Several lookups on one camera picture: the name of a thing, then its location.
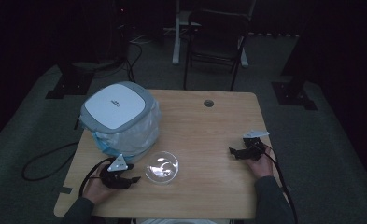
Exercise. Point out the grey table grommet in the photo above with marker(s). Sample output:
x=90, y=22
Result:
x=208, y=103

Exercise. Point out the black stand base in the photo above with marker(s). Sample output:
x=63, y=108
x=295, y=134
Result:
x=293, y=93
x=72, y=84

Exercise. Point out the black folding chair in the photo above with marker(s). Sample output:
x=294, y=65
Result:
x=217, y=34

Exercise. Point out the person's right hand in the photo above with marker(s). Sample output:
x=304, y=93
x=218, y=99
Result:
x=263, y=166

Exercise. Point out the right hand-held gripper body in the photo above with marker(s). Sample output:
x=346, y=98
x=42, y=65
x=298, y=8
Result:
x=254, y=152

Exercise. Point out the translucent trash bag liner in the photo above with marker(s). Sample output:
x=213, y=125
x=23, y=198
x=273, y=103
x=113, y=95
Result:
x=140, y=137

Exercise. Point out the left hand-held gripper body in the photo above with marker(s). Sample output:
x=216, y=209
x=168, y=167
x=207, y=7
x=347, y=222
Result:
x=117, y=165

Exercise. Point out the grey tape strip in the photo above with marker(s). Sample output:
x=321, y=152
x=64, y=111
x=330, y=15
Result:
x=66, y=190

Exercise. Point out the white and grey trash can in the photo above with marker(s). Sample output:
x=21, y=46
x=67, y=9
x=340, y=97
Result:
x=112, y=105

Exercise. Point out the person's left hand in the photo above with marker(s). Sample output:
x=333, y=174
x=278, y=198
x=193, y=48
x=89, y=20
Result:
x=95, y=189

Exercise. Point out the clear plastic bowl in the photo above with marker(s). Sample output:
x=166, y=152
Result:
x=162, y=168

